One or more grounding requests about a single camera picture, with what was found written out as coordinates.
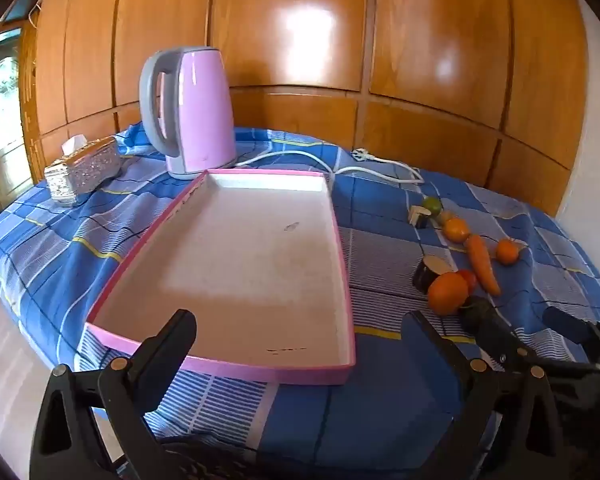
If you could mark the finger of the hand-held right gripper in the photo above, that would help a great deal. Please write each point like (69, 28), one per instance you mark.
(567, 325)
(500, 340)

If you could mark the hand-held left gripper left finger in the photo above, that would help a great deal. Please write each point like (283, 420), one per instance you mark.
(172, 332)

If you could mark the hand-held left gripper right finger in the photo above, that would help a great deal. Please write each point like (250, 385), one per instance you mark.
(427, 340)

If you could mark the large orange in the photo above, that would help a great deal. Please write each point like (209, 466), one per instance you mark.
(447, 294)

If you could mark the red tomato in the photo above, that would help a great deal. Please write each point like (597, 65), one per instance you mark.
(470, 280)

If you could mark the large eggplant piece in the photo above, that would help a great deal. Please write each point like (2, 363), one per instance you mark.
(427, 272)

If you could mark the orange carrot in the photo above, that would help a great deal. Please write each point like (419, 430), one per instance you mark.
(481, 262)

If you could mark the small tangerine with stem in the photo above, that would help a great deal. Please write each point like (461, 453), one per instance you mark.
(507, 252)

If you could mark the pink rimmed white tray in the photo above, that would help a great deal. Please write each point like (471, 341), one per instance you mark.
(250, 250)

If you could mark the medium orange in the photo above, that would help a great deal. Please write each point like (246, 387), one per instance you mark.
(456, 230)

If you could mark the small eggplant piece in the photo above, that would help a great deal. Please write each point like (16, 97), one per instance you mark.
(417, 217)

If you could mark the green lime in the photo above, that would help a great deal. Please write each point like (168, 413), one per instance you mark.
(434, 205)

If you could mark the blue checked tablecloth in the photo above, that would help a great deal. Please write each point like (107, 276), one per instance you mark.
(380, 410)

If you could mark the silver glitter tissue box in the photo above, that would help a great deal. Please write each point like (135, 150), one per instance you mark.
(85, 172)

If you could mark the white tissue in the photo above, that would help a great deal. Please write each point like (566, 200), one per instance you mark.
(75, 143)

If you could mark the pink electric kettle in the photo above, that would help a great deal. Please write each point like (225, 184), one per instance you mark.
(200, 110)

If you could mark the wooden wardrobe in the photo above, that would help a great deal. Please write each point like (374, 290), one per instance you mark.
(300, 35)

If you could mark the wooden frame glass door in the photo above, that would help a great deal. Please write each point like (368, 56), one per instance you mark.
(0, 110)

